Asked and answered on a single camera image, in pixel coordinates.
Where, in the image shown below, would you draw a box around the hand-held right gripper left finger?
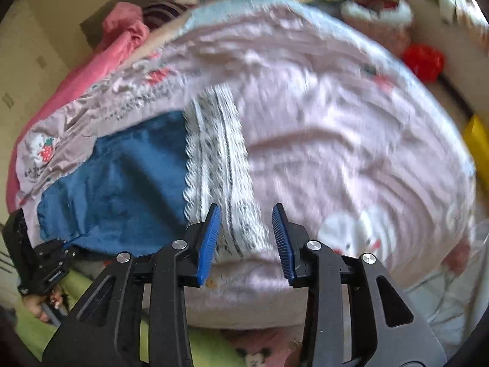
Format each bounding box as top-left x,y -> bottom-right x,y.
42,203 -> 222,367

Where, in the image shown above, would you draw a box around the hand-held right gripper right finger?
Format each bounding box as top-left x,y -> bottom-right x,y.
271,203 -> 447,367

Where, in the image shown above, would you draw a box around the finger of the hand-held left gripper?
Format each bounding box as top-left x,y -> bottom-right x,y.
35,238 -> 82,273

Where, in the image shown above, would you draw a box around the blue denim pants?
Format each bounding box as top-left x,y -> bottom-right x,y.
36,84 -> 276,261

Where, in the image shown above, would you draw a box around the person's left hand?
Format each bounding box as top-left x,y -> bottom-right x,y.
21,292 -> 65,325

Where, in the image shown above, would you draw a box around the pink printed blanket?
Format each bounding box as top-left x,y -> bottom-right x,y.
15,6 -> 478,331

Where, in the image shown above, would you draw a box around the pink quilt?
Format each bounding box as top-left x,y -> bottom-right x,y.
6,2 -> 151,205

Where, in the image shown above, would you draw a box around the cream wardrobe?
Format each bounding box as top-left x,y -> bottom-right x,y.
0,0 -> 92,134

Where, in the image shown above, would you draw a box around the beige bed sheet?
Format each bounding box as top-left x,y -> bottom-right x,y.
128,17 -> 193,64

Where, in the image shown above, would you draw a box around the yellow bag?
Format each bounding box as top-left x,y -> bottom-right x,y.
461,114 -> 489,174

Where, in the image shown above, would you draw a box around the grey headboard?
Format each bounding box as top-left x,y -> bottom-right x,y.
78,6 -> 117,52

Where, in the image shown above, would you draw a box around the red bag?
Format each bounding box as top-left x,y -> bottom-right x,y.
402,43 -> 446,83

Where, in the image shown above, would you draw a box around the light blue cloth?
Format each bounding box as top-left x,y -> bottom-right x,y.
187,0 -> 295,31

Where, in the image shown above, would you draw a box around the purple striped cloth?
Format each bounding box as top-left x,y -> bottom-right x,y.
143,0 -> 200,30

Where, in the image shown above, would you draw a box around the red and white clothes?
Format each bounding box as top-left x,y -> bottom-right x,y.
339,0 -> 416,56

